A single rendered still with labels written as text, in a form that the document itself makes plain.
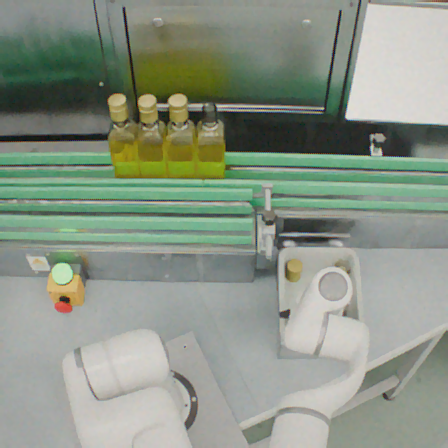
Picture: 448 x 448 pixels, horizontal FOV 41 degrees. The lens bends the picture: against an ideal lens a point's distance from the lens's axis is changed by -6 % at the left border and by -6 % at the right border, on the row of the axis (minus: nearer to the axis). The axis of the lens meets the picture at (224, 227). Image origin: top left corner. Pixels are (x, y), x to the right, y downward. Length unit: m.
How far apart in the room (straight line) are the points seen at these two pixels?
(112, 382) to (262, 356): 0.45
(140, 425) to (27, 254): 0.59
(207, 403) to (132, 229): 0.38
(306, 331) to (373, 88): 0.56
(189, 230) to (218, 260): 0.10
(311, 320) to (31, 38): 0.79
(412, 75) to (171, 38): 0.50
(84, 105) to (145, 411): 0.77
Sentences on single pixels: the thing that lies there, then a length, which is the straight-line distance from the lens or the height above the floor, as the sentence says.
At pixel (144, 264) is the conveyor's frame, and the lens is 1.35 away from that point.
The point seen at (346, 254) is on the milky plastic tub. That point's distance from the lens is 1.37.
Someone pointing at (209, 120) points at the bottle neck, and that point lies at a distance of 1.18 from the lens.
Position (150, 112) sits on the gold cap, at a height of 1.15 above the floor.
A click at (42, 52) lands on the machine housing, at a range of 1.35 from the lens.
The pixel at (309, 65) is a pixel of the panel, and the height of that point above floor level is 1.14.
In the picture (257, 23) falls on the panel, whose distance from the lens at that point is 1.20.
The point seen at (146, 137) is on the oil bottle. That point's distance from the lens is 1.21.
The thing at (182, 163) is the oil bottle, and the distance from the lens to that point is 1.26.
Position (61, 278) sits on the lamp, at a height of 0.85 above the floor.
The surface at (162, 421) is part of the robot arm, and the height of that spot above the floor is 1.11.
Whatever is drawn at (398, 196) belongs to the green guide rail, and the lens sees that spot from 1.36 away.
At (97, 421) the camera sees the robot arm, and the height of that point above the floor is 1.10.
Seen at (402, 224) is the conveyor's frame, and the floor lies 0.85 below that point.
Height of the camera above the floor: 1.98
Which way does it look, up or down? 56 degrees down
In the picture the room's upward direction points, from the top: straight up
